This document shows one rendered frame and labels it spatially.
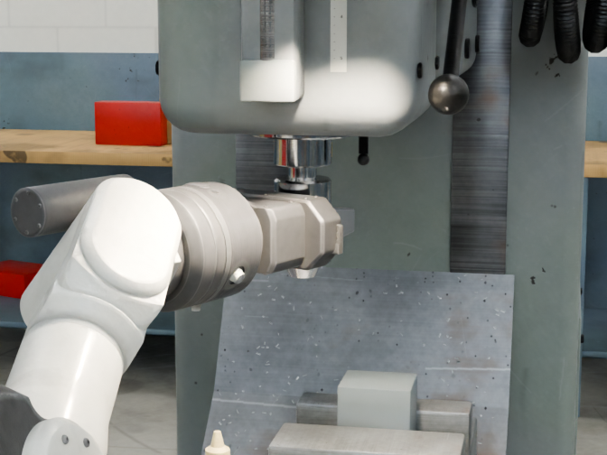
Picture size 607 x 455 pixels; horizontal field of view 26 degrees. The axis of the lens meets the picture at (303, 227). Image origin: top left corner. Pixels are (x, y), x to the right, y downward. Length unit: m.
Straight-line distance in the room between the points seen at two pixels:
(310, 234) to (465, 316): 0.45
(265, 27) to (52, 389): 0.32
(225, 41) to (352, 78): 0.10
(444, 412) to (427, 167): 0.38
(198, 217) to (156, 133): 3.99
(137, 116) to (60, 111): 0.78
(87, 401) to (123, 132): 4.21
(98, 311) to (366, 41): 0.30
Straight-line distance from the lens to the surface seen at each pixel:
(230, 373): 1.46
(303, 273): 1.08
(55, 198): 0.91
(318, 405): 1.14
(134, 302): 0.82
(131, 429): 4.48
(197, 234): 0.92
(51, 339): 0.80
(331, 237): 1.01
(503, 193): 1.43
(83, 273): 0.82
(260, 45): 0.94
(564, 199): 1.43
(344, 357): 1.44
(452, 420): 1.13
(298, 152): 1.05
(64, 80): 5.64
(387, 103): 0.97
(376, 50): 0.97
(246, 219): 0.96
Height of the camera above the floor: 1.41
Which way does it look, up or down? 10 degrees down
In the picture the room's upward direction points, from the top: straight up
